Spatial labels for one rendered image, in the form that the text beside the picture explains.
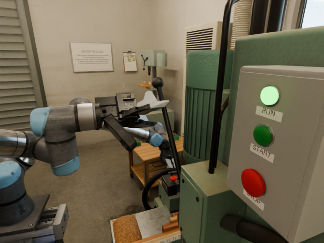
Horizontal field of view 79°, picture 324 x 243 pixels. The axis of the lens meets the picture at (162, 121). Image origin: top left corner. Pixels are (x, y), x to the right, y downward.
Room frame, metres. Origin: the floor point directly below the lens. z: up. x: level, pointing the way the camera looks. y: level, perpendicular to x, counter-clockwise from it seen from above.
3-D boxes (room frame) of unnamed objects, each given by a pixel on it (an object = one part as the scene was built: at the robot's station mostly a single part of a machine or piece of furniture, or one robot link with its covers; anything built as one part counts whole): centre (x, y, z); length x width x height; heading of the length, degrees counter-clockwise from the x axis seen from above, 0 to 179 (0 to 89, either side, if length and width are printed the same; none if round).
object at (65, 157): (0.51, 0.29, 1.23); 0.11 x 0.08 x 0.11; 65
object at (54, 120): (0.50, 0.28, 1.33); 0.11 x 0.08 x 0.09; 110
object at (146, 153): (2.10, 0.03, 0.32); 0.66 x 0.57 x 0.64; 118
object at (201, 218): (0.29, -0.08, 1.23); 0.09 x 0.08 x 0.15; 20
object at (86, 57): (3.29, 1.11, 1.48); 0.64 x 0.02 x 0.46; 118
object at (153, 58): (2.94, 0.11, 0.79); 0.62 x 0.48 x 1.58; 27
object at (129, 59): (3.57, 0.56, 1.42); 0.23 x 0.06 x 0.34; 118
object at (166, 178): (0.72, -0.07, 0.99); 0.13 x 0.11 x 0.06; 110
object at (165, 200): (0.72, -0.07, 0.92); 0.15 x 0.13 x 0.09; 110
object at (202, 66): (0.54, -0.15, 1.35); 0.18 x 0.18 x 0.31
